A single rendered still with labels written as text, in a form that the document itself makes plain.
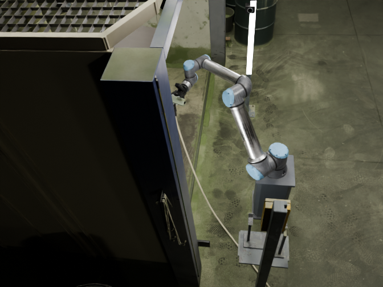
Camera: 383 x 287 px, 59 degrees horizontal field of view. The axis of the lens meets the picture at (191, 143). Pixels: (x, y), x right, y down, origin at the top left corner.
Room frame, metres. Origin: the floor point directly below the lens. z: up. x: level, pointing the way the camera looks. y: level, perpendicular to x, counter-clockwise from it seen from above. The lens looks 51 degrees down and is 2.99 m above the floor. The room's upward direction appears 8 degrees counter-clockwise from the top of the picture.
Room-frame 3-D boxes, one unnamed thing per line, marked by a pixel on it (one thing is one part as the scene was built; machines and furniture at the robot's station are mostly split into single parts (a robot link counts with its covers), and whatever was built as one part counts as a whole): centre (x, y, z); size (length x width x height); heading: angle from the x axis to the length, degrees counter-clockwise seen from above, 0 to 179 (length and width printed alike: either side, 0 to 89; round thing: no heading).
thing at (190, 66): (2.21, -0.07, 1.22); 0.12 x 0.09 x 0.12; 119
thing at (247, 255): (0.81, -0.38, 0.78); 0.31 x 0.23 x 0.01; 76
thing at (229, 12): (4.55, -0.73, 0.14); 0.31 x 0.29 x 0.28; 166
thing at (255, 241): (0.83, -0.38, 0.95); 0.26 x 0.15 x 0.32; 76
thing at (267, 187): (1.51, -0.66, 0.32); 0.31 x 0.31 x 0.64; 76
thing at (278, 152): (1.50, -0.65, 0.83); 0.17 x 0.15 x 0.18; 119
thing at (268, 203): (0.73, -0.36, 1.42); 0.12 x 0.06 x 0.26; 76
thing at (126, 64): (0.95, 0.16, 1.14); 0.18 x 0.18 x 2.29; 76
